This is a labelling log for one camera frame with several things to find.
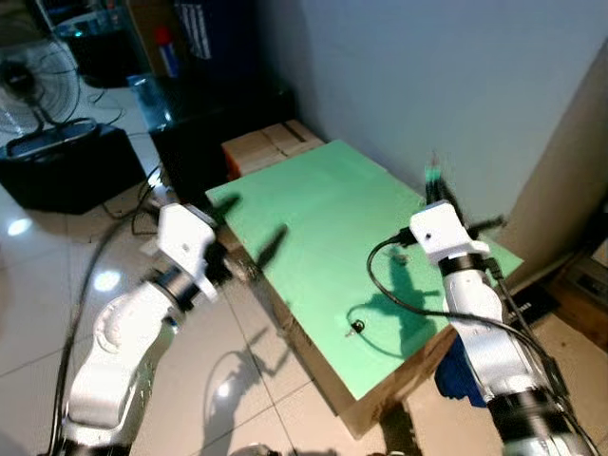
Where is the black cabinet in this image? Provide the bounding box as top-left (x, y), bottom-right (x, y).
top-left (149, 80), bottom-right (298, 206)

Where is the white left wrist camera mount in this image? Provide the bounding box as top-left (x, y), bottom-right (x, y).
top-left (152, 202), bottom-right (221, 288)

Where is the black floor cable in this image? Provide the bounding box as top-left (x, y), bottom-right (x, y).
top-left (99, 165), bottom-right (164, 225)

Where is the dark blue printed banner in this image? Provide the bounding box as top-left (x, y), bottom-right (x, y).
top-left (173, 0), bottom-right (245, 64)

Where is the black desk with clutter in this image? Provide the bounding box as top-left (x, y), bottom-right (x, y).
top-left (38, 0), bottom-right (136, 88)

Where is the black floor fan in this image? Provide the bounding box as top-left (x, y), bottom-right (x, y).
top-left (0, 38), bottom-right (83, 145)

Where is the brown crate with items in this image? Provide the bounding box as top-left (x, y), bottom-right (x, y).
top-left (549, 255), bottom-right (608, 350)

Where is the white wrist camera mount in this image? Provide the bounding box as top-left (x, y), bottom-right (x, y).
top-left (408, 201), bottom-right (491, 266)
top-left (152, 202), bottom-right (221, 288)

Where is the blue bottle with red cap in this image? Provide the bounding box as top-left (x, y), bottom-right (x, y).
top-left (154, 26), bottom-right (181, 80)

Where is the clear plastic container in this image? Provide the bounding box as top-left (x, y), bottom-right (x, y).
top-left (127, 73), bottom-right (165, 125)

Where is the flat black printed box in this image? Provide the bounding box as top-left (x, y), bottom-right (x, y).
top-left (511, 283), bottom-right (563, 331)

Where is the blue cloth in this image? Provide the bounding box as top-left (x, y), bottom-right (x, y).
top-left (434, 333), bottom-right (488, 409)

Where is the large cardboard box table base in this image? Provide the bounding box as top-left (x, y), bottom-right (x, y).
top-left (222, 236), bottom-right (459, 441)

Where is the green table cover board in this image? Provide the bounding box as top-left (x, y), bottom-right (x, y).
top-left (205, 140), bottom-right (524, 401)

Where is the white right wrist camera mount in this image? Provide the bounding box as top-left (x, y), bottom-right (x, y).
top-left (408, 201), bottom-right (491, 266)

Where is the taped brown cardboard box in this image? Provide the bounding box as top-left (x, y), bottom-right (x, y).
top-left (220, 119), bottom-right (325, 178)

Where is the black case under fan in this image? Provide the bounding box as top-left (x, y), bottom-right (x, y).
top-left (0, 118), bottom-right (146, 216)

